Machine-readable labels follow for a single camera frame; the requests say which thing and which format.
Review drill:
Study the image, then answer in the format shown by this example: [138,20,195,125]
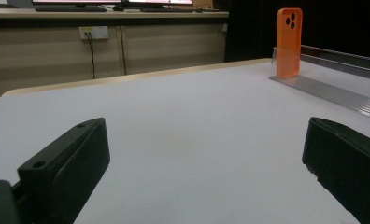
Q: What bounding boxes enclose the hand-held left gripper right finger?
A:
[301,116,370,224]

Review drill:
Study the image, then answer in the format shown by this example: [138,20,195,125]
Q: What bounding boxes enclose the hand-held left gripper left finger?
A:
[17,117,111,224]

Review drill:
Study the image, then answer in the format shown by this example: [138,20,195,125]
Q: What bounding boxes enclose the clear plastic box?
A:
[268,46,370,123]

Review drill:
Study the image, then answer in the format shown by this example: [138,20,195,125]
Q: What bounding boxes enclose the orange phone case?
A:
[275,7,304,79]

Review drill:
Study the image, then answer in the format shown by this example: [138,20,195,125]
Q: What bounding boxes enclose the wooden table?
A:
[1,57,272,98]

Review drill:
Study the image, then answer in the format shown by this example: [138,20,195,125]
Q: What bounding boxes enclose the white table mat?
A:
[0,59,370,224]

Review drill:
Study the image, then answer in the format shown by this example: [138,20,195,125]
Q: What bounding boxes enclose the black curtain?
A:
[223,0,370,63]

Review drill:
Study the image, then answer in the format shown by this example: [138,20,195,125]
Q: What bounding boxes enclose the beige office desk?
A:
[0,7,230,27]

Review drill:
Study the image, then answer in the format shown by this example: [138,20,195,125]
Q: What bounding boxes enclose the black keyboard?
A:
[35,6,107,13]
[139,7,204,14]

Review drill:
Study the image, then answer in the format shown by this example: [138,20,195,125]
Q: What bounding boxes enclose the computer monitor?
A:
[127,0,194,6]
[31,0,123,7]

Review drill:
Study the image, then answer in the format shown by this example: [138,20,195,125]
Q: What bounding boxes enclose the metal floor rail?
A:
[299,44,370,83]

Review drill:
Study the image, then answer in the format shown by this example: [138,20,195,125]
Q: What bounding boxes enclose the black hanging power cable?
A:
[85,31,96,80]

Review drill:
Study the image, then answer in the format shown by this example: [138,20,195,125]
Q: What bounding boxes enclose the white wall socket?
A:
[78,25,109,41]

